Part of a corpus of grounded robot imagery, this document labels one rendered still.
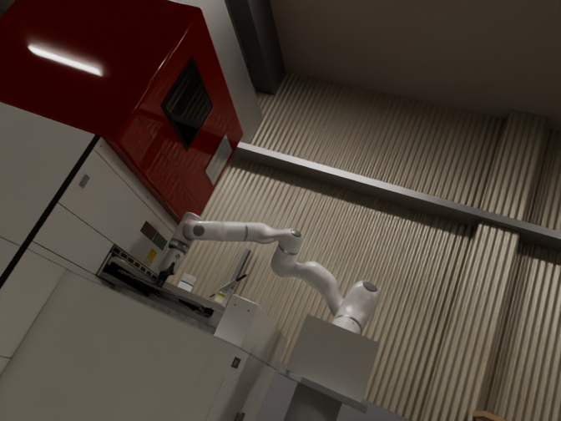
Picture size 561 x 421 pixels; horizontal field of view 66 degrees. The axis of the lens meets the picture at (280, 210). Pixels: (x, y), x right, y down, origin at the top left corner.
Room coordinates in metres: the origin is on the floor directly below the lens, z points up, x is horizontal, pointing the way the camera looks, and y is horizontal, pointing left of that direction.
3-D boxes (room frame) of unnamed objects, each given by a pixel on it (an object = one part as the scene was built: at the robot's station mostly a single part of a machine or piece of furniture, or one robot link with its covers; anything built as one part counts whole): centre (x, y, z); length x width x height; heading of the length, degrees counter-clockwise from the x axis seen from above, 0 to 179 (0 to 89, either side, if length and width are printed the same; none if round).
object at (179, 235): (1.79, 0.32, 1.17); 0.09 x 0.08 x 0.13; 30
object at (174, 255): (1.80, 0.32, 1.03); 0.10 x 0.07 x 0.11; 25
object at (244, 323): (1.66, -0.09, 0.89); 0.55 x 0.09 x 0.14; 164
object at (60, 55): (1.78, 0.81, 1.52); 0.81 x 0.75 x 0.60; 164
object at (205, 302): (2.17, 0.04, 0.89); 0.62 x 0.35 x 0.14; 74
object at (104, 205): (1.70, 0.51, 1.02); 0.81 x 0.03 x 0.40; 164
